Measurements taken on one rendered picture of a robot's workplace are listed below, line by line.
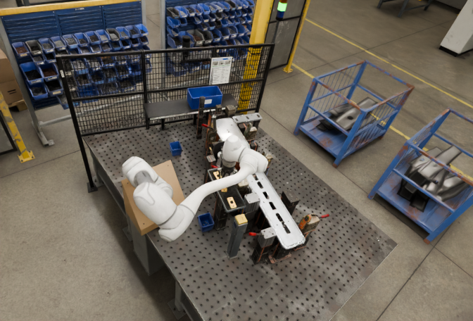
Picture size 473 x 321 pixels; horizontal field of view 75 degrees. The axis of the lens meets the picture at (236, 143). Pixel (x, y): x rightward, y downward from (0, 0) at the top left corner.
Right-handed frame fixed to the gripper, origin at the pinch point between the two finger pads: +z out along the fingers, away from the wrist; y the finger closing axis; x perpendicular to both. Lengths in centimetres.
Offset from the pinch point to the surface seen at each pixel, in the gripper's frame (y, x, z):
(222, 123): -3, 88, 20
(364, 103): 203, 228, 68
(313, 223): 64, -16, 15
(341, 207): 110, 27, 50
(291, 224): 50, -15, 20
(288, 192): 51, 12, 17
